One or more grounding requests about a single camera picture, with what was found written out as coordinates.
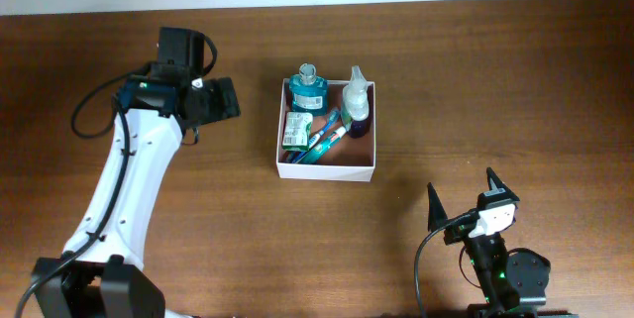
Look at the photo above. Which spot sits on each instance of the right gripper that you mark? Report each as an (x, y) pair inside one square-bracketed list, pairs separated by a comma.
[(437, 215)]

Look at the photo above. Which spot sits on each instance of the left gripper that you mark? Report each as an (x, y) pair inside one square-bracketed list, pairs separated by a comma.
[(223, 99)]

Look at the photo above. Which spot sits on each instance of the green white soap packet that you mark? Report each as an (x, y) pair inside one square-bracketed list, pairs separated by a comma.
[(297, 129)]

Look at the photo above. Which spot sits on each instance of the blue mouthwash bottle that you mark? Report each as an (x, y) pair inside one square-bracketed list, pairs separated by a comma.
[(308, 91)]

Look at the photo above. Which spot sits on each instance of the green toothpaste tube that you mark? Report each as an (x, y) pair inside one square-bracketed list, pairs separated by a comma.
[(324, 146)]

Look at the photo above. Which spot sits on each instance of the blue white toothbrush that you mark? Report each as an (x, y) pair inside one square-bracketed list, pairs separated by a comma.
[(333, 117)]

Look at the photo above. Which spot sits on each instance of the clear pump soap bottle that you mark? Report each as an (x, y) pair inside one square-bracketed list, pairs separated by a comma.
[(355, 105)]

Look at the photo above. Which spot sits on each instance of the blue disposable razor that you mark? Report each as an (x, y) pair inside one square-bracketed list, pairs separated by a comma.
[(290, 157)]

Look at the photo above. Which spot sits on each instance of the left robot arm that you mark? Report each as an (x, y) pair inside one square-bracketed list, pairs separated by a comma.
[(100, 271)]

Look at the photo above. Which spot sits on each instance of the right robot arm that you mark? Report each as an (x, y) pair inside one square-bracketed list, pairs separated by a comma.
[(513, 282)]

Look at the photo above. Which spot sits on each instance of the white cardboard box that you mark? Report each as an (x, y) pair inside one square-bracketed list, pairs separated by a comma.
[(349, 160)]

